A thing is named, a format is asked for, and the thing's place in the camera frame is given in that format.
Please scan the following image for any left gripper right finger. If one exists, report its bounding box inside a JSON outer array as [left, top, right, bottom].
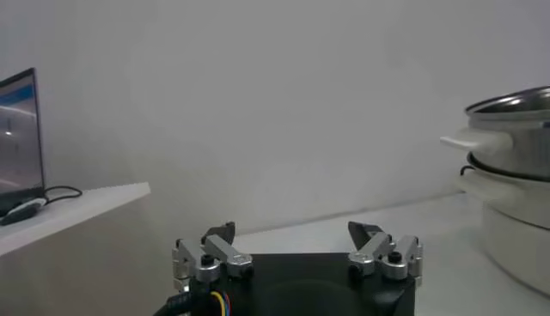
[[346, 221, 425, 288]]

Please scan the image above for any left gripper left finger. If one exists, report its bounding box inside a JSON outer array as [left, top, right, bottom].
[[171, 221, 255, 293]]

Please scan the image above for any perforated steel steamer basket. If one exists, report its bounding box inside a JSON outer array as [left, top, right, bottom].
[[440, 85, 550, 182]]

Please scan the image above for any white side table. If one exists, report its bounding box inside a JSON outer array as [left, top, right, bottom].
[[0, 181, 151, 258]]

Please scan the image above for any white electric cooking pot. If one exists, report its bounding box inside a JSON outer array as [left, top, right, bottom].
[[455, 165, 550, 298]]

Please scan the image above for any laptop screen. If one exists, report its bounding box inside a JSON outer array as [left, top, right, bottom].
[[0, 67, 46, 216]]

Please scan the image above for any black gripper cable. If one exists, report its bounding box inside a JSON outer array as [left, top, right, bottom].
[[152, 289, 233, 316]]

